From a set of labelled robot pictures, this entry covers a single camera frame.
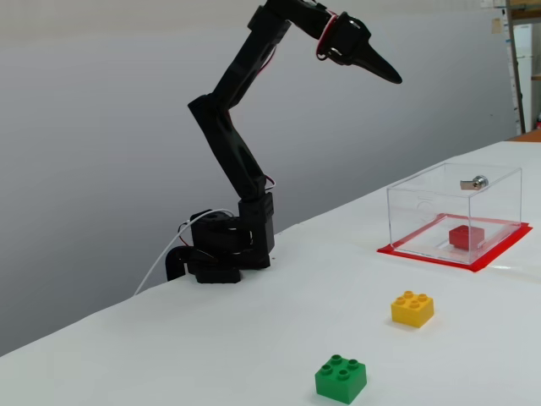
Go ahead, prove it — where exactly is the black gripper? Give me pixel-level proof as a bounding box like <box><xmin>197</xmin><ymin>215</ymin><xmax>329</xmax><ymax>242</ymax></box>
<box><xmin>322</xmin><ymin>11</ymin><xmax>403</xmax><ymax>86</ymax></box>

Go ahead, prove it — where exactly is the red lego brick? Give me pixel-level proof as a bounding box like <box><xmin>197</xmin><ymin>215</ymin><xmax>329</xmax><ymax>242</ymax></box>
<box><xmin>448</xmin><ymin>225</ymin><xmax>485</xmax><ymax>250</ymax></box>

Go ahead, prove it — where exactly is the silver metal box lock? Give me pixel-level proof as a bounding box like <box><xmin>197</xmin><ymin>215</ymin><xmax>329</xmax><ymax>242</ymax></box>
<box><xmin>459</xmin><ymin>174</ymin><xmax>489</xmax><ymax>192</ymax></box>

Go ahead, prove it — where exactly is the transparent plastic box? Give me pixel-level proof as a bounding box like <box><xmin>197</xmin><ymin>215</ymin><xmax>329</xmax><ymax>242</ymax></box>
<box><xmin>386</xmin><ymin>162</ymin><xmax>523</xmax><ymax>266</ymax></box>

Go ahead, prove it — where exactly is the yellow lego brick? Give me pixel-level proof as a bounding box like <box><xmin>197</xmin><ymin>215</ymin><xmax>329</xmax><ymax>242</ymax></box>
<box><xmin>391</xmin><ymin>290</ymin><xmax>435</xmax><ymax>330</ymax></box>

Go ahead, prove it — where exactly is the green lego brick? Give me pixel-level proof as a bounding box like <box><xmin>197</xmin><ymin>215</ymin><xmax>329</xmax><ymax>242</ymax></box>
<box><xmin>314</xmin><ymin>354</ymin><xmax>368</xmax><ymax>406</ymax></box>

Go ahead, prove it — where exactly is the white cabinet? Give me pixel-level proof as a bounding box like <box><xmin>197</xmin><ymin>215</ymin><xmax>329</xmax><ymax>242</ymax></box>
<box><xmin>513</xmin><ymin>23</ymin><xmax>534</xmax><ymax>132</ymax></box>

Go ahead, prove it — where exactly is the black table clamp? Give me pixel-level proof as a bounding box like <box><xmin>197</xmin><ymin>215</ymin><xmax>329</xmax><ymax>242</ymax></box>
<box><xmin>164</xmin><ymin>244</ymin><xmax>191</xmax><ymax>283</ymax></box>

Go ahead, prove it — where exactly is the red white servo wire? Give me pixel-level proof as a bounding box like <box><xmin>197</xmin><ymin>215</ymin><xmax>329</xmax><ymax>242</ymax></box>
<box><xmin>315</xmin><ymin>14</ymin><xmax>340</xmax><ymax>62</ymax></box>

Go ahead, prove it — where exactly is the wooden shelf post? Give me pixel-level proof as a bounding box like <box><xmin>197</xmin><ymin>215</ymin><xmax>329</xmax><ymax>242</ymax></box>
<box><xmin>505</xmin><ymin>0</ymin><xmax>527</xmax><ymax>134</ymax></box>

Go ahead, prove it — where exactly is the red tape frame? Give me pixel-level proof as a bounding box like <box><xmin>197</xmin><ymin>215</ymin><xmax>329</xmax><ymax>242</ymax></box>
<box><xmin>376</xmin><ymin>213</ymin><xmax>533</xmax><ymax>274</ymax></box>

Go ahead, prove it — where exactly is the white cable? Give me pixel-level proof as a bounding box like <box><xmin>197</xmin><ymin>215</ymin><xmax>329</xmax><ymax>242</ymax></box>
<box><xmin>134</xmin><ymin>208</ymin><xmax>234</xmax><ymax>297</ymax></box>

